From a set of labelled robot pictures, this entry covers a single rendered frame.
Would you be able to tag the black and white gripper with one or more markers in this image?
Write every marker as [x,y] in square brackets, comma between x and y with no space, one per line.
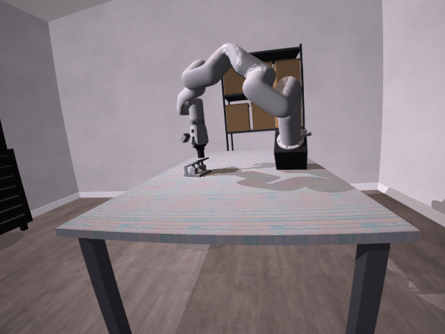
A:
[199,138]

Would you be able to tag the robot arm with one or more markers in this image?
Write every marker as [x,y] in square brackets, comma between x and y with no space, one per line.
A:
[283,102]

